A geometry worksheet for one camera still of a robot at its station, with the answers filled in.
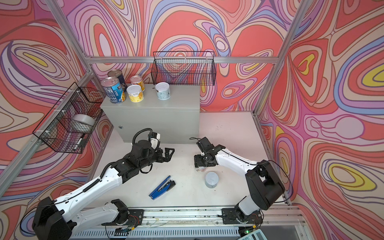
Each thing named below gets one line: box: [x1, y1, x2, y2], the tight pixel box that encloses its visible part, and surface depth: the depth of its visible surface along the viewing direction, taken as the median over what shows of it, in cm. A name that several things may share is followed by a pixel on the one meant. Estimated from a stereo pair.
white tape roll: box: [71, 114, 96, 133], surface depth 74 cm
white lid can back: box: [126, 84, 144, 103], surface depth 78 cm
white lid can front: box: [155, 82, 171, 101], surface depth 79 cm
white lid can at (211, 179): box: [205, 171, 219, 189], surface depth 83 cm
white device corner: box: [237, 229, 268, 240], surface depth 68 cm
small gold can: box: [130, 75, 146, 92], surface depth 81 cm
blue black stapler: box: [148, 175, 176, 200], surface depth 82 cm
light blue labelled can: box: [101, 76, 124, 104], surface depth 74 cm
